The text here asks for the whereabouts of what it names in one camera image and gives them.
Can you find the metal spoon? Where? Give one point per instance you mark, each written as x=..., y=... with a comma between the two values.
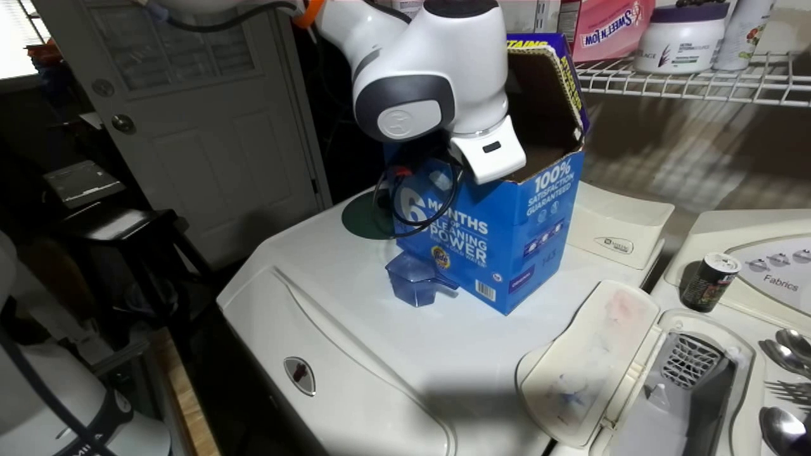
x=796, y=339
x=782, y=356
x=782, y=429

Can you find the blue cardboard detergent box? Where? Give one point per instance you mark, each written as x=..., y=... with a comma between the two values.
x=508, y=244

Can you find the tall white bottle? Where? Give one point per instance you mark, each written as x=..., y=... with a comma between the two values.
x=744, y=33

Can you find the flat black device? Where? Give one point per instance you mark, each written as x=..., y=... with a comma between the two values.
x=84, y=184

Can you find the cream dryer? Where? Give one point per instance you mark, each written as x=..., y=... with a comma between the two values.
x=711, y=232

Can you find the grey lint screen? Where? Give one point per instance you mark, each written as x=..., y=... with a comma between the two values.
x=692, y=358

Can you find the white tub purple lid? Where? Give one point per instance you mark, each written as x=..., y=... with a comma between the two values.
x=681, y=41

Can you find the metal door knob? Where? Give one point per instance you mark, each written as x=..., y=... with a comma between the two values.
x=123, y=124

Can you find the metal fork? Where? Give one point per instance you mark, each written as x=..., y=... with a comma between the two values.
x=790, y=393

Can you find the dark blue measuring cup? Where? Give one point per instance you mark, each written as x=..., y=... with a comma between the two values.
x=413, y=282

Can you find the pink cardboard box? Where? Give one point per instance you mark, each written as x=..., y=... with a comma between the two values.
x=617, y=29

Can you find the white washing machine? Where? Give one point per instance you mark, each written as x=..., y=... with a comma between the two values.
x=356, y=405

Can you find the black stand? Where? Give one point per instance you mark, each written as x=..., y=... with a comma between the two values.
x=128, y=261

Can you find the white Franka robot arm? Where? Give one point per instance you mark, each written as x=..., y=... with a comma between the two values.
x=448, y=60

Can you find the dark glass jar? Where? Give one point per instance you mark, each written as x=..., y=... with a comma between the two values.
x=707, y=282

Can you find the dark green round disc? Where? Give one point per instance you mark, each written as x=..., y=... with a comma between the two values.
x=365, y=218

